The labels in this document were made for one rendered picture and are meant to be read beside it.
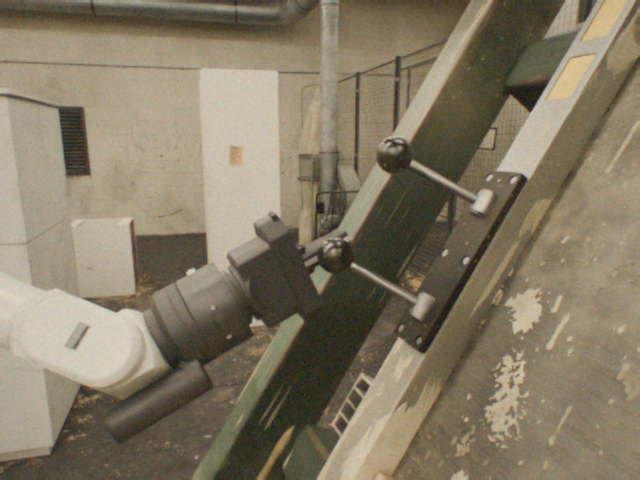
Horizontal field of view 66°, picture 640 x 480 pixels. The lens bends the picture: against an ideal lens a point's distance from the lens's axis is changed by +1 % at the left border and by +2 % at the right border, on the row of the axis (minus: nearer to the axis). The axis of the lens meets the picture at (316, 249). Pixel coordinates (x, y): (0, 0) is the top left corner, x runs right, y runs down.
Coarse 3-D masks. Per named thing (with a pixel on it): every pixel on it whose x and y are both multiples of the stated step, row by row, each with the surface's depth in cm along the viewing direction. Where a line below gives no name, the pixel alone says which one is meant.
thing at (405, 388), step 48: (576, 48) 51; (624, 48) 48; (576, 96) 48; (528, 144) 50; (576, 144) 49; (528, 192) 48; (480, 288) 48; (384, 384) 50; (432, 384) 49; (384, 432) 48
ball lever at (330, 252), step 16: (336, 240) 49; (320, 256) 49; (336, 256) 48; (352, 256) 50; (336, 272) 50; (368, 272) 50; (384, 288) 49; (400, 288) 50; (416, 304) 49; (432, 304) 48
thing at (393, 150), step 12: (384, 144) 49; (396, 144) 49; (408, 144) 49; (384, 156) 49; (396, 156) 49; (408, 156) 49; (384, 168) 50; (396, 168) 49; (408, 168) 50; (420, 168) 50; (432, 180) 50; (444, 180) 49; (456, 192) 49; (468, 192) 49; (480, 192) 49; (492, 192) 49; (480, 204) 49; (492, 204) 48; (480, 216) 49
